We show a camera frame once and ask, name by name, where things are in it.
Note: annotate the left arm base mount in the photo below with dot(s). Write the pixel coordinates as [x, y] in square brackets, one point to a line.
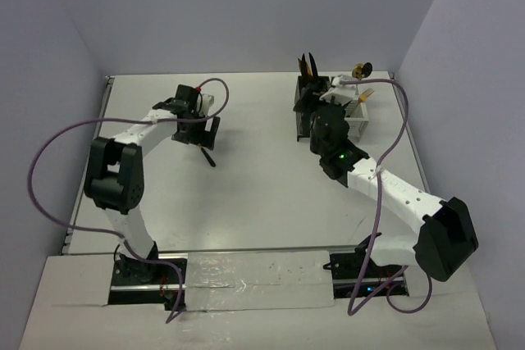
[136, 283]

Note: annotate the gold fork green handle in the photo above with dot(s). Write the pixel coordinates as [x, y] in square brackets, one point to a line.
[208, 157]

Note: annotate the black spoon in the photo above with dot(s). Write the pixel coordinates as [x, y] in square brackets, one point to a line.
[367, 69]

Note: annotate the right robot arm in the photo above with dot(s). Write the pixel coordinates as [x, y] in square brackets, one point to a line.
[442, 234]

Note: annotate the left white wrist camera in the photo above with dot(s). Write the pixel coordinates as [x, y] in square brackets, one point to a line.
[203, 104]

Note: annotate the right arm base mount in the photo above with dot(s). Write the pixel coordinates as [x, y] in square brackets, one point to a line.
[345, 267]

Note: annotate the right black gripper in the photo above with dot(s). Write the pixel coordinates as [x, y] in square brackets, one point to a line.
[308, 95]

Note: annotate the gold knife green handle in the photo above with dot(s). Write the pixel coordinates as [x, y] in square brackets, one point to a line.
[300, 72]

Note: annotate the gold spoon green handle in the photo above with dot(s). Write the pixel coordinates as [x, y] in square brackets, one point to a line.
[357, 72]

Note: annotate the black utensil container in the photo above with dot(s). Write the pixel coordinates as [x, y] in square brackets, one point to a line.
[303, 118]

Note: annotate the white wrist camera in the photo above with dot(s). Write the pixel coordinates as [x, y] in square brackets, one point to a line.
[203, 104]
[338, 89]

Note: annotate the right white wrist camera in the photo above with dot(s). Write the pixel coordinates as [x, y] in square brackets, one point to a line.
[338, 89]

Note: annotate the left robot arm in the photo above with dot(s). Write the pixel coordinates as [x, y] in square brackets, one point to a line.
[115, 172]

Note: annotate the silver tape sheet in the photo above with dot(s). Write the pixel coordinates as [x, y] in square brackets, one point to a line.
[258, 281]

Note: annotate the white fork green handle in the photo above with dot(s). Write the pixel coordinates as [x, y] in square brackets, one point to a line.
[365, 95]

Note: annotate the white utensil container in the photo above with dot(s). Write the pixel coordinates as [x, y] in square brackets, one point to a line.
[356, 113]

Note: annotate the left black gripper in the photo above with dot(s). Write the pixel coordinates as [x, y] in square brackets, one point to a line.
[203, 138]

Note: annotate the black steak knife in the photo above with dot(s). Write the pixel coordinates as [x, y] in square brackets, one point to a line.
[304, 66]
[312, 69]

